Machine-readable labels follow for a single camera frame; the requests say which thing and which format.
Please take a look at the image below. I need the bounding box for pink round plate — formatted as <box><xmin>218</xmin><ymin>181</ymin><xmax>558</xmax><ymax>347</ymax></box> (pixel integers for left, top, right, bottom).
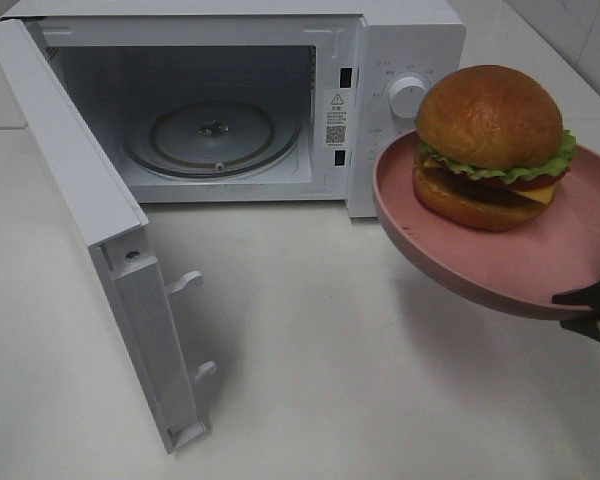
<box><xmin>372</xmin><ymin>132</ymin><xmax>600</xmax><ymax>320</ymax></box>

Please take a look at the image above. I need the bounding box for glass microwave turntable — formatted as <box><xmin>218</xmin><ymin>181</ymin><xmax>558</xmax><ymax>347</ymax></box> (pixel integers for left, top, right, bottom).
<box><xmin>124</xmin><ymin>100</ymin><xmax>301</xmax><ymax>179</ymax></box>

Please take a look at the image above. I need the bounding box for white upper microwave knob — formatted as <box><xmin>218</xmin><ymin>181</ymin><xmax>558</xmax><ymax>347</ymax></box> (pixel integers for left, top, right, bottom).
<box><xmin>388</xmin><ymin>73</ymin><xmax>429</xmax><ymax>119</ymax></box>

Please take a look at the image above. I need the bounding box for white microwave oven body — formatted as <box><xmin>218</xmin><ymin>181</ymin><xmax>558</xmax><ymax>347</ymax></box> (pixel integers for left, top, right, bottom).
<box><xmin>0</xmin><ymin>1</ymin><xmax>465</xmax><ymax>217</ymax></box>

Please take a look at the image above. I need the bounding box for toy burger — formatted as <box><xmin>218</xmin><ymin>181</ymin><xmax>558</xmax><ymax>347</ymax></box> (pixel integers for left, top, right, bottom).
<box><xmin>413</xmin><ymin>65</ymin><xmax>577</xmax><ymax>232</ymax></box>

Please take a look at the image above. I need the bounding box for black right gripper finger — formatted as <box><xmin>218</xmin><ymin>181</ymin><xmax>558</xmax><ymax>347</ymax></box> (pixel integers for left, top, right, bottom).
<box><xmin>560</xmin><ymin>317</ymin><xmax>600</xmax><ymax>343</ymax></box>
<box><xmin>552</xmin><ymin>280</ymin><xmax>600</xmax><ymax>320</ymax></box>

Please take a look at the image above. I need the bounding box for white warning label sticker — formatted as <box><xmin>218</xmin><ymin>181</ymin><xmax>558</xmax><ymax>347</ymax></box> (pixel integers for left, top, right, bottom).
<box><xmin>323</xmin><ymin>89</ymin><xmax>352</xmax><ymax>147</ymax></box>

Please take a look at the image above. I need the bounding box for white microwave door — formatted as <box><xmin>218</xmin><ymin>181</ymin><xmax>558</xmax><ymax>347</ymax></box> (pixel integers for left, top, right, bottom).
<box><xmin>0</xmin><ymin>20</ymin><xmax>217</xmax><ymax>453</ymax></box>

